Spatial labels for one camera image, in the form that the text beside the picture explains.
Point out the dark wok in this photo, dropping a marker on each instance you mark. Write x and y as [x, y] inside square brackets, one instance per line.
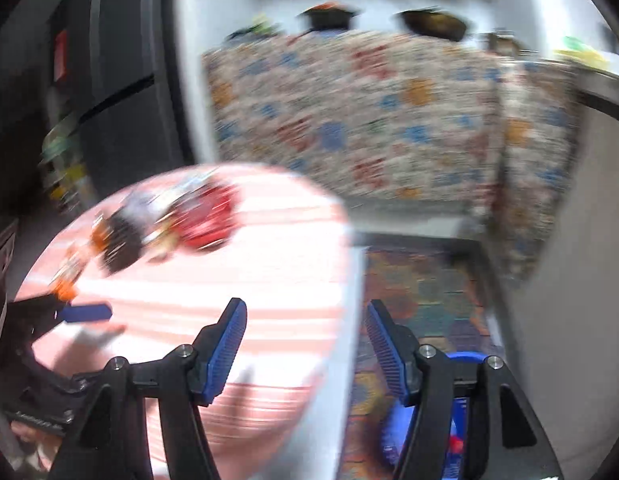
[432, 22]

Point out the colourful floor mat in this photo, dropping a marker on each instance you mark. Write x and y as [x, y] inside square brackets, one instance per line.
[424, 285]

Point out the red snack packet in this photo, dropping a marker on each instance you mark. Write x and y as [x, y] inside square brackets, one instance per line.
[207, 217]

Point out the white silver snack packet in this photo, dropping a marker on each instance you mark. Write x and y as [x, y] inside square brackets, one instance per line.
[159, 195]

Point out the dark grey refrigerator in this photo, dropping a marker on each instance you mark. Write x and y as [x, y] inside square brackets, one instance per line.
[104, 60]

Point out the black cooking pot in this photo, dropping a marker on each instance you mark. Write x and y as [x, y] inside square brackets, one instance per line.
[329, 17]

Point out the pink white striped tablecloth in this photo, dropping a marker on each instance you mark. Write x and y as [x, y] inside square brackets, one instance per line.
[269, 270]

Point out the steel pot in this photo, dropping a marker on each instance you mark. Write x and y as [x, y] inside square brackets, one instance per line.
[499, 42]

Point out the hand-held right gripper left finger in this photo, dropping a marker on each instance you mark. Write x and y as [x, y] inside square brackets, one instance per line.
[223, 355]

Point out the blue plastic bin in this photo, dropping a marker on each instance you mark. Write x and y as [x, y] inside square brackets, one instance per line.
[459, 412]

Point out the yellow box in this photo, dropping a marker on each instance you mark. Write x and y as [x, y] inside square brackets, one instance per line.
[67, 177]

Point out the black gold snack packet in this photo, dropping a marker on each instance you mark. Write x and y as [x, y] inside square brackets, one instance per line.
[120, 240]

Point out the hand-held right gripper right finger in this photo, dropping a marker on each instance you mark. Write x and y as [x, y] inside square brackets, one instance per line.
[389, 355]

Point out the patterned cloth covered furniture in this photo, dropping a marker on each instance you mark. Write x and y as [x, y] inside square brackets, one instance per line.
[349, 115]

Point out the patterned printed cloth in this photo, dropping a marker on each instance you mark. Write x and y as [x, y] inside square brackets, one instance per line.
[534, 160]

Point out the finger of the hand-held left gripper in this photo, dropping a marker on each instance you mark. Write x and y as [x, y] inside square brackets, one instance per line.
[39, 390]
[84, 311]

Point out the yellow green plastic lids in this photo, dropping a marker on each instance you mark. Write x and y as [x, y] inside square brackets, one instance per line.
[582, 50]

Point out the orange snack wrapper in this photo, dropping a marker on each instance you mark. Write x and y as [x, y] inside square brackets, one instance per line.
[68, 275]

